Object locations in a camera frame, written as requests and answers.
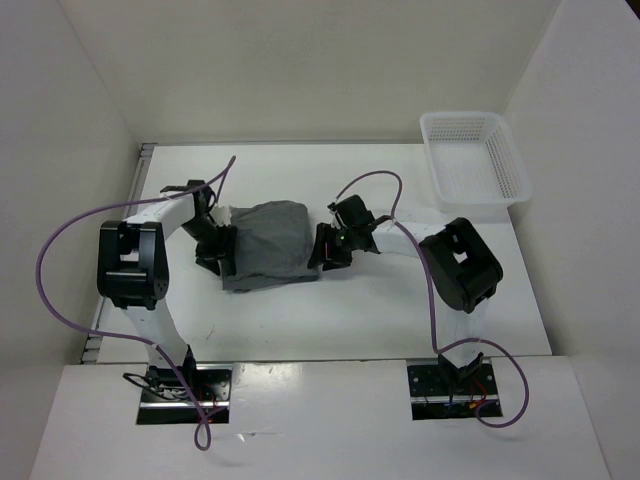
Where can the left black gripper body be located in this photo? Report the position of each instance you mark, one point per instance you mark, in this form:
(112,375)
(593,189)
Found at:
(209,237)

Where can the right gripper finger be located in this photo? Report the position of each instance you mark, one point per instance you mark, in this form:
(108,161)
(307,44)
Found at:
(319,251)
(342,260)

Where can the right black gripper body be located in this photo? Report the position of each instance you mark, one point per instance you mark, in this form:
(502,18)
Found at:
(344,241)

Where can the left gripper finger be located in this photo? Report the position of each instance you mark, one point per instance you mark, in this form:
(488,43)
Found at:
(226,250)
(208,261)

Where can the grey shorts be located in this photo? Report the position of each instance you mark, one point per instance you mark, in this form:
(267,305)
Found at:
(273,246)

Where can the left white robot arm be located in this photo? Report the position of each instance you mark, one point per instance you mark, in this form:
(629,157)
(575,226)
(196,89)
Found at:
(133,268)

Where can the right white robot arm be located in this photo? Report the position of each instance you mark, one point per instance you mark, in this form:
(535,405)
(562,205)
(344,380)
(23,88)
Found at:
(464,273)

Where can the white plastic basket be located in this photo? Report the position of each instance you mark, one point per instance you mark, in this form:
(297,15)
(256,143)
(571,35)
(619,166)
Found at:
(474,163)

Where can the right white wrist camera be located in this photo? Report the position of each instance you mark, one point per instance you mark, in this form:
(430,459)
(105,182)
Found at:
(336,222)

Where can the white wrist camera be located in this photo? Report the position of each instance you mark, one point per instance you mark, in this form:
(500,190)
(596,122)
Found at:
(336,222)
(221,215)

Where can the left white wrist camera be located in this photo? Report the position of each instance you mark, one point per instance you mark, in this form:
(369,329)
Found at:
(221,215)

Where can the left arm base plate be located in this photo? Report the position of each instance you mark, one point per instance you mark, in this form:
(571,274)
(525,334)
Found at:
(164,400)

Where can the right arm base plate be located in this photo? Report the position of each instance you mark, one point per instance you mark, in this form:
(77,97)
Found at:
(436,395)

